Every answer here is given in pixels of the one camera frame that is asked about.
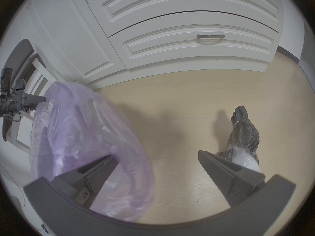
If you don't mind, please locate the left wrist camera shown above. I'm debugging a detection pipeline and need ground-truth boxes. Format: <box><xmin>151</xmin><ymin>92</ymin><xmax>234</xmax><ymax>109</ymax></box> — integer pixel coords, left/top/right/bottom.
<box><xmin>0</xmin><ymin>67</ymin><xmax>13</xmax><ymax>93</ymax></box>

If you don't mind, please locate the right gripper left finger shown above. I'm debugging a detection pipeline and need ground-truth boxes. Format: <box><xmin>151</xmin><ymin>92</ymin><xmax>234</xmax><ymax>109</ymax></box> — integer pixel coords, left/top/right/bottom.
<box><xmin>52</xmin><ymin>155</ymin><xmax>118</xmax><ymax>210</ymax></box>

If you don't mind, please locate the purple plastic bag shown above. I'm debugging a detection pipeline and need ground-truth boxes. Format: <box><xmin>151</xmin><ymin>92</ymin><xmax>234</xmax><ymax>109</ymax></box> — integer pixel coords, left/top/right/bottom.
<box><xmin>29</xmin><ymin>81</ymin><xmax>157</xmax><ymax>222</ymax></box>

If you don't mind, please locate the crumpled black plastic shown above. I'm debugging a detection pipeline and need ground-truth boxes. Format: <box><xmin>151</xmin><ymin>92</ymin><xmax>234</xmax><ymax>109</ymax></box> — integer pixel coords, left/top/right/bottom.
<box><xmin>216</xmin><ymin>105</ymin><xmax>261</xmax><ymax>163</ymax></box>

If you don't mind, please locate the white wardrobe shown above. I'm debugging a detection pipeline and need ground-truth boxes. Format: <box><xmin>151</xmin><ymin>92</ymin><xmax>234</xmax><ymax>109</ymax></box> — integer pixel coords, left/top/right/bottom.
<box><xmin>23</xmin><ymin>0</ymin><xmax>283</xmax><ymax>91</ymax></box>

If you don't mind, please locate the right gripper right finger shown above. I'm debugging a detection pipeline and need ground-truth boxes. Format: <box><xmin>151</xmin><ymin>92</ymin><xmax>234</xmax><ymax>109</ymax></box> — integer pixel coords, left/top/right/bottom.
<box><xmin>198</xmin><ymin>150</ymin><xmax>267</xmax><ymax>209</ymax></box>

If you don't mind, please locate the grey and white chair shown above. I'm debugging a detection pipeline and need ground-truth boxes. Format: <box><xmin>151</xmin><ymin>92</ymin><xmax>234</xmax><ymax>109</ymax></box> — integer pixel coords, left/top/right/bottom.
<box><xmin>2</xmin><ymin>38</ymin><xmax>58</xmax><ymax>154</ymax></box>

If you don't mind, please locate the crumpled white plastic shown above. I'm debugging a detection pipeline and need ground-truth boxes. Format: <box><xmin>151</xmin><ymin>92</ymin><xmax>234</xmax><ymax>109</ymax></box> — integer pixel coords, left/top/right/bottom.
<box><xmin>232</xmin><ymin>147</ymin><xmax>262</xmax><ymax>173</ymax></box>

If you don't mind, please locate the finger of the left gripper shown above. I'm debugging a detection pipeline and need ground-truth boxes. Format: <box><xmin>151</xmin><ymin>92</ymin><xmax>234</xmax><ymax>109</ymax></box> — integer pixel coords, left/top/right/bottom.
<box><xmin>23</xmin><ymin>94</ymin><xmax>47</xmax><ymax>106</ymax></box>

